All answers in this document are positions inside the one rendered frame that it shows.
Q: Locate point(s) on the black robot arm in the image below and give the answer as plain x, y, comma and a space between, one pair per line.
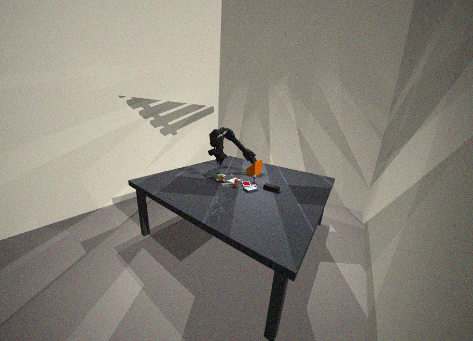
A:
218, 141

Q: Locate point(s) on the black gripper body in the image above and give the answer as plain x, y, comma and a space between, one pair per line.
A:
220, 152

